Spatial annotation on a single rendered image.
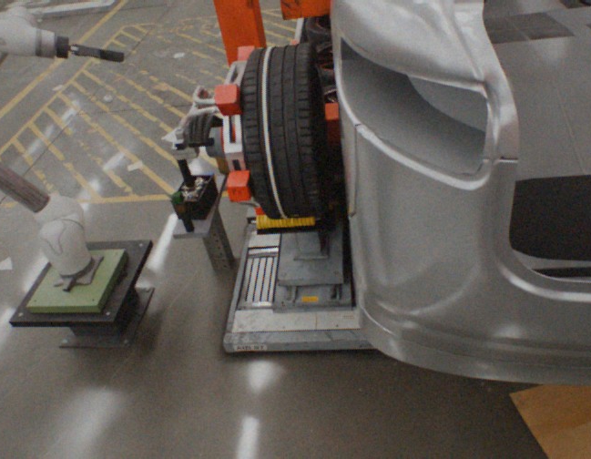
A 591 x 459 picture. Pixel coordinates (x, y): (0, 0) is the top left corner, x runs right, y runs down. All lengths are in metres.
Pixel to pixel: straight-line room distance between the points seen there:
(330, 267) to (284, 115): 0.85
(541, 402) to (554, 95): 1.13
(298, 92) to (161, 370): 1.39
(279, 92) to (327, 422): 1.26
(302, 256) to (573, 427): 1.25
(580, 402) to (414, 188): 1.56
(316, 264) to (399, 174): 1.51
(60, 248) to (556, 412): 2.07
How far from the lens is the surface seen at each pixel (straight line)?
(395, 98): 0.83
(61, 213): 2.40
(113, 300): 2.28
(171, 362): 2.35
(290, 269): 2.22
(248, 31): 2.19
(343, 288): 2.21
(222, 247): 2.50
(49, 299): 2.40
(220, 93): 1.64
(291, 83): 1.64
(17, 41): 1.91
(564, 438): 2.09
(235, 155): 1.68
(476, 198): 0.73
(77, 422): 2.38
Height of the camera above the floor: 1.82
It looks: 41 degrees down
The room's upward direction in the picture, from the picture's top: 10 degrees counter-clockwise
